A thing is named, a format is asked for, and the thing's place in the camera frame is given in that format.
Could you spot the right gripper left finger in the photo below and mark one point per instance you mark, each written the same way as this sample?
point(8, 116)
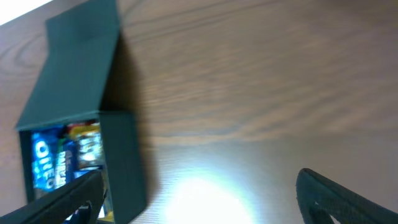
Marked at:
point(81, 200)

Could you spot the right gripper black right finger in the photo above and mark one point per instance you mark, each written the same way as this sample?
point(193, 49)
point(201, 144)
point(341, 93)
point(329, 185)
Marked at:
point(322, 200)

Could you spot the purple Dairy Milk bar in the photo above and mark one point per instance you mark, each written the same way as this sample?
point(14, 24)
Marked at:
point(65, 162)

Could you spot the blue Oreo cookie pack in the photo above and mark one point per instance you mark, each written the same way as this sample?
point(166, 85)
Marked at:
point(44, 150)

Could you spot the yellow candy bag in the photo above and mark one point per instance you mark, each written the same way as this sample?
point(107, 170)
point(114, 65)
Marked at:
point(88, 140)

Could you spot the dark green box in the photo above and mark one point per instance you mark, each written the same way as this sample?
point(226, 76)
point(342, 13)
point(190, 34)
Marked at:
point(86, 76)

